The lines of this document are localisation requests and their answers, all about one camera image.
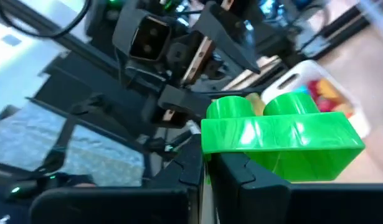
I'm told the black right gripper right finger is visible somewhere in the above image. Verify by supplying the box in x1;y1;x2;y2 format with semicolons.
208;152;291;224

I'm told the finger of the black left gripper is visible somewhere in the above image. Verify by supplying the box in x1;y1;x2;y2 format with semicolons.
191;1;260;75
141;85;212;128

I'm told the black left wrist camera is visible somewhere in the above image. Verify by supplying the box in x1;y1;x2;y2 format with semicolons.
111;9;173;62

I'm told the green toy brick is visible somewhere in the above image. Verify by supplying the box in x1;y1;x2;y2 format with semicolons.
201;92;366;183

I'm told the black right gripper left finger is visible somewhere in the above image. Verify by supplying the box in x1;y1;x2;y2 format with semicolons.
146;133;205;224

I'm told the black table frame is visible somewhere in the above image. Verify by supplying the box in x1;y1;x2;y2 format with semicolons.
0;0;371;187

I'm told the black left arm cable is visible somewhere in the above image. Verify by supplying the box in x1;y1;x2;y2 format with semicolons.
0;0;92;40

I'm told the white plastic bin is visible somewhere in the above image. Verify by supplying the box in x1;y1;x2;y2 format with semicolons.
261;59;371;139

